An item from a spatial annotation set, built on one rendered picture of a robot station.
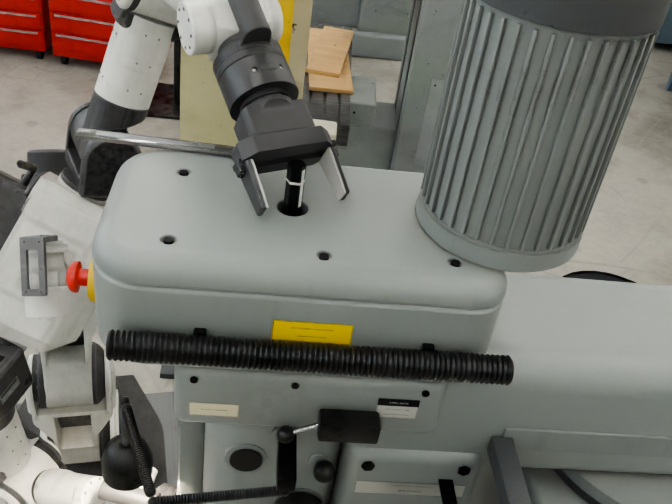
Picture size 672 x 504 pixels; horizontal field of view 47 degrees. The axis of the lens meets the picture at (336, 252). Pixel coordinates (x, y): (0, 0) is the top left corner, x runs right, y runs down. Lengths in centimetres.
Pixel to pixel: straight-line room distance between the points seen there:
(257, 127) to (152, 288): 22
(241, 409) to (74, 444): 122
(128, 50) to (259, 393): 58
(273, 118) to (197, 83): 185
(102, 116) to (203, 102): 150
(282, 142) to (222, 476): 48
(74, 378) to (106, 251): 104
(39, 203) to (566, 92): 85
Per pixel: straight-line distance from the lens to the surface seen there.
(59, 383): 188
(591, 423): 109
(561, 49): 78
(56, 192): 133
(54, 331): 134
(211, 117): 280
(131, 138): 104
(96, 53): 585
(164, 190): 94
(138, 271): 84
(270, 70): 93
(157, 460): 234
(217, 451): 109
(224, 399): 97
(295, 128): 92
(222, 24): 97
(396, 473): 108
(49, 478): 155
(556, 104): 80
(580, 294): 113
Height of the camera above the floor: 239
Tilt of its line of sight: 35 degrees down
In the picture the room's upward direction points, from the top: 9 degrees clockwise
